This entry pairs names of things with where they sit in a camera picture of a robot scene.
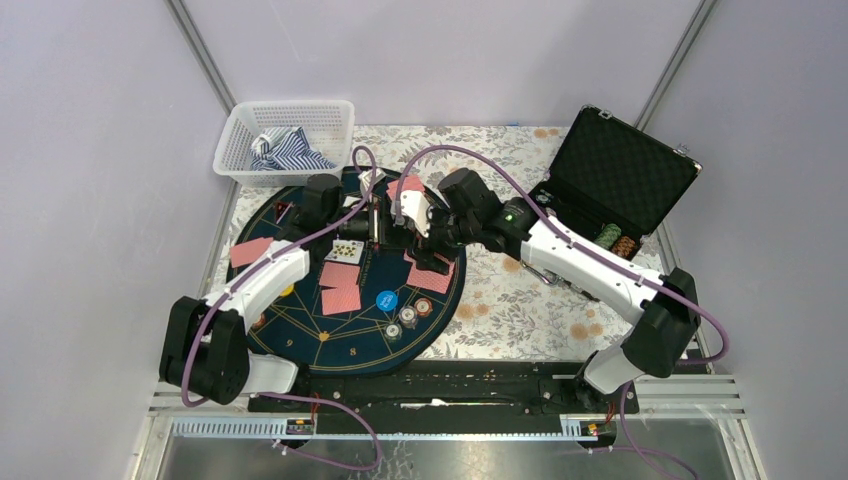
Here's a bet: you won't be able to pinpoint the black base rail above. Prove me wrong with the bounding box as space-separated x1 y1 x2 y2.
291 360 640 436

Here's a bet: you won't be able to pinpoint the face down card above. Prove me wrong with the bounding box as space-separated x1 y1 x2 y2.
319 262 361 288
321 285 361 316

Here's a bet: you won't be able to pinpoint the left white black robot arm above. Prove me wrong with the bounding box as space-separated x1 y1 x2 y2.
160 168 385 411

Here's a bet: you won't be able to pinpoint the black aluminium chip case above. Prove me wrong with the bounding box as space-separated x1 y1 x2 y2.
523 104 704 303

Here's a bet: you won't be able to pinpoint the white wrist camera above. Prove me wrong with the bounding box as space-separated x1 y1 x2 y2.
392 190 431 238
358 168 385 198

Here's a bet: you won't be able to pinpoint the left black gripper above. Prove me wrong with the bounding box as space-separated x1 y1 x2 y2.
326 192 414 257

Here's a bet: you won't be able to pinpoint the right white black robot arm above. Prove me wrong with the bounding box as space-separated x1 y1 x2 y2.
389 168 700 412

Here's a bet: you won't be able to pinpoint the dealt red card top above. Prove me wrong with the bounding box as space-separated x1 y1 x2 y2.
386 174 426 198

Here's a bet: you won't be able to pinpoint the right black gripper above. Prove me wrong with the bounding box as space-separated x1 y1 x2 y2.
407 201 479 277

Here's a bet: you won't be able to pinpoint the blue ten chip stack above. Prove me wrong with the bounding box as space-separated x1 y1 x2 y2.
398 306 419 329

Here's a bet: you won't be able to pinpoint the red playing card deck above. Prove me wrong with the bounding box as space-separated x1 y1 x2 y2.
404 250 453 275

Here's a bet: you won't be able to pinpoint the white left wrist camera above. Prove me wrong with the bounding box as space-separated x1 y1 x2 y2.
358 168 385 198

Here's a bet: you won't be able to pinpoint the face up card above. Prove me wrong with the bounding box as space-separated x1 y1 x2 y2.
324 239 365 265

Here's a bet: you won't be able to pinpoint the blue small blind button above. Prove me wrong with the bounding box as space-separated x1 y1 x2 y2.
375 290 398 312

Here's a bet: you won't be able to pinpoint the red white chip stack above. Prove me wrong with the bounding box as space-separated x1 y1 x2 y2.
414 298 433 318

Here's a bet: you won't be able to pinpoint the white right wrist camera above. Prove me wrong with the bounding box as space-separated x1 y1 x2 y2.
392 190 431 238

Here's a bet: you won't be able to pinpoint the dealt red cards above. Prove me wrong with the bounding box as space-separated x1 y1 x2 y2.
406 267 453 294

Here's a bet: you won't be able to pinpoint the round dark poker mat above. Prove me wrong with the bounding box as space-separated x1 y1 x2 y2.
236 167 467 376

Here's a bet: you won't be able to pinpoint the orange black chip row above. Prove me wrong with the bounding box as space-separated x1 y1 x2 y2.
610 236 639 260

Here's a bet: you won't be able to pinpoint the green chip row in case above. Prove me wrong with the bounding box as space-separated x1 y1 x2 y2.
593 223 622 250

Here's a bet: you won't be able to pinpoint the white plastic basket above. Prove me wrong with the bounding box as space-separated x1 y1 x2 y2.
212 100 355 187

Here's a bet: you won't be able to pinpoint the blue striped cloth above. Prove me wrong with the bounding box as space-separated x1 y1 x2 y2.
249 126 336 171

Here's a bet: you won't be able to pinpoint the dealt red card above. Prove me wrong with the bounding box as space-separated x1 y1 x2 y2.
386 174 426 198
229 237 273 268

